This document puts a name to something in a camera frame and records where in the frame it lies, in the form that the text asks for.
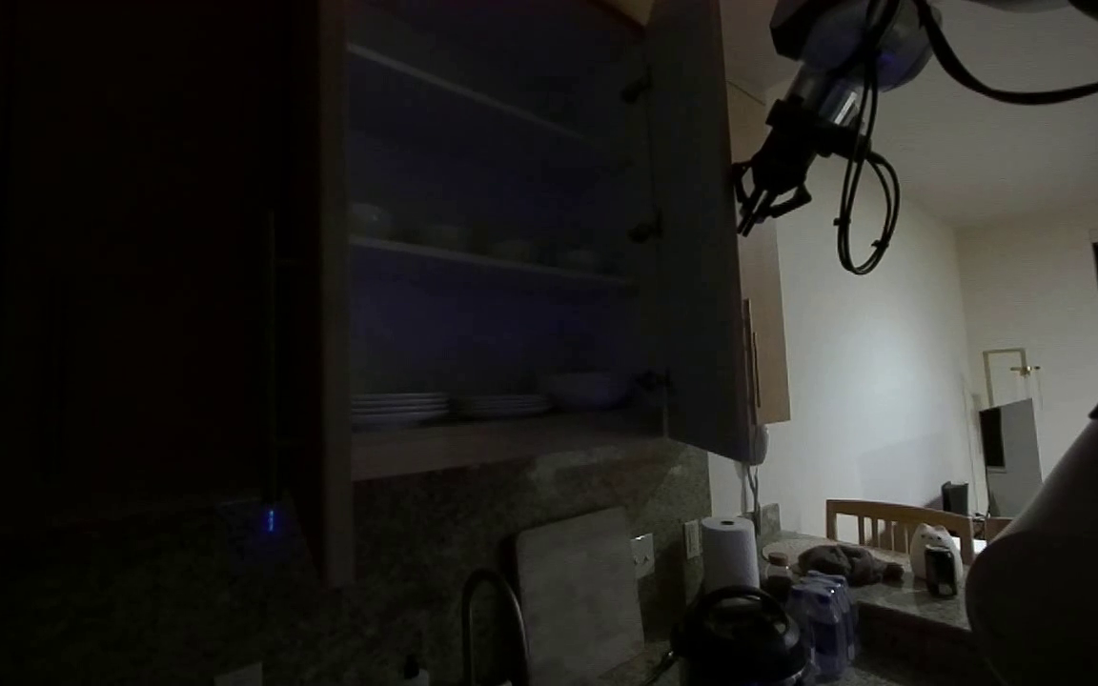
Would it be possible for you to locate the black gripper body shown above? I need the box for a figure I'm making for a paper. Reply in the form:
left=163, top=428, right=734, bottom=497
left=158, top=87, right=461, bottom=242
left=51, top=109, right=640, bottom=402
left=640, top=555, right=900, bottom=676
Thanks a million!
left=741, top=109, right=839, bottom=197

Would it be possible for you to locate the light wood cabinet door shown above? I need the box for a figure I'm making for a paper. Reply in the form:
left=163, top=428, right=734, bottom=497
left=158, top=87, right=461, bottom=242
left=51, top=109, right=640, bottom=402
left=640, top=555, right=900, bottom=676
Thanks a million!
left=646, top=0, right=771, bottom=465

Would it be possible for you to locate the narrow wood cabinet door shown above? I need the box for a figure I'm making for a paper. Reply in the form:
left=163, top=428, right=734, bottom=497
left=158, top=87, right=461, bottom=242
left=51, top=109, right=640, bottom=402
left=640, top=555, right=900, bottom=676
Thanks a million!
left=725, top=73, right=797, bottom=431

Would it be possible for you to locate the white interior door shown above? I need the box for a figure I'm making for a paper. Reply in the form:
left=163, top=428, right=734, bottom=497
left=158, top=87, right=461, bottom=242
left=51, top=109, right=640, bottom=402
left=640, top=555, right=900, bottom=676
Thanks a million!
left=982, top=342, right=1050, bottom=515

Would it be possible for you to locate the dark open cabinet door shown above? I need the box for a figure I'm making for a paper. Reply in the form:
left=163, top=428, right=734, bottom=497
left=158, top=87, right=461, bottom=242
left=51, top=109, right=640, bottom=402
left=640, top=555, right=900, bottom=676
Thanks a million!
left=0, top=0, right=360, bottom=587

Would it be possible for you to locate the wooden slat chair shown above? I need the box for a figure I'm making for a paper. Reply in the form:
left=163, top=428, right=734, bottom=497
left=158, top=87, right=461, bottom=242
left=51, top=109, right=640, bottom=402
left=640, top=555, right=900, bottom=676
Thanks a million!
left=825, top=497, right=975, bottom=555

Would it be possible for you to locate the white paper towel roll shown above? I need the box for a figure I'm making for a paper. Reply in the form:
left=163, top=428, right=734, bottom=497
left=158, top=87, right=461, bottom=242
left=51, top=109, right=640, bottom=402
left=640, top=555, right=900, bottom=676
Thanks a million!
left=700, top=515, right=766, bottom=593

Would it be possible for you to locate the dark crumpled cloth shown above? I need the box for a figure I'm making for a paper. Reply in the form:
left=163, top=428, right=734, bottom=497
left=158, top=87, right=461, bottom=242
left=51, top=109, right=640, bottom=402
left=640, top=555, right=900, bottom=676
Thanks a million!
left=797, top=540, right=909, bottom=590

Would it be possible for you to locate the white pitcher dark lid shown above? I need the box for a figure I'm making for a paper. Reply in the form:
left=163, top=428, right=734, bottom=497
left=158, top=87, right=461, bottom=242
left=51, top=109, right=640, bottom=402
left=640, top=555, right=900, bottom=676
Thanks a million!
left=921, top=522, right=969, bottom=602

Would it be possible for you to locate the stack of white plates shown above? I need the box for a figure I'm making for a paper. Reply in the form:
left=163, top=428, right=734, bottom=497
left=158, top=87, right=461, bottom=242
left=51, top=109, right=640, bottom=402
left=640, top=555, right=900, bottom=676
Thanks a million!
left=346, top=390, right=453, bottom=431

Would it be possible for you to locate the pack of water bottles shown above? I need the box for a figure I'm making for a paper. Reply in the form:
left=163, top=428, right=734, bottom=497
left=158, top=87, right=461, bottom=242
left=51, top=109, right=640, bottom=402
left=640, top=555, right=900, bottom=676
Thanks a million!
left=785, top=567, right=862, bottom=679

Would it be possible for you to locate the pale cutting board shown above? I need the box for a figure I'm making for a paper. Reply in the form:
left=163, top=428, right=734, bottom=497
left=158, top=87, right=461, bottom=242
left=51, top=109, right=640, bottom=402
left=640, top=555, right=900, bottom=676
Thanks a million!
left=509, top=507, right=650, bottom=686

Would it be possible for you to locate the black electric kettle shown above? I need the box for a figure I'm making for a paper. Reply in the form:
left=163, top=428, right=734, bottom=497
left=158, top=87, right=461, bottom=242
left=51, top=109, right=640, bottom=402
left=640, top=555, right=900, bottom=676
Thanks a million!
left=672, top=585, right=816, bottom=686

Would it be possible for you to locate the curved dark faucet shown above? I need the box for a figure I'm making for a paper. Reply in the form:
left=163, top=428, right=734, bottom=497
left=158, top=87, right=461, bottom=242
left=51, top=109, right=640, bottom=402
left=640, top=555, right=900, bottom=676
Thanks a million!
left=459, top=564, right=534, bottom=686

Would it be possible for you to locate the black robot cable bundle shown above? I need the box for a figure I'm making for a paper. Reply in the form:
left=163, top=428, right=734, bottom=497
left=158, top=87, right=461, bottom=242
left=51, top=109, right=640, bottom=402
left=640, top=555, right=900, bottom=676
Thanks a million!
left=829, top=0, right=1098, bottom=280

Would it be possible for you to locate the wall phone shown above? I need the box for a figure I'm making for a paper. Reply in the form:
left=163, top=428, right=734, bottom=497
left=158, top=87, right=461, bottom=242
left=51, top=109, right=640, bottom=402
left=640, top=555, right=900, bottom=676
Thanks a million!
left=741, top=423, right=773, bottom=474

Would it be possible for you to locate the wooden wall cabinet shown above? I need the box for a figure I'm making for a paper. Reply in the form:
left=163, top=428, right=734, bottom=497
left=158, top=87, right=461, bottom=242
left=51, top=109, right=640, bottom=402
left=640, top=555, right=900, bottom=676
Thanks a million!
left=345, top=0, right=706, bottom=485

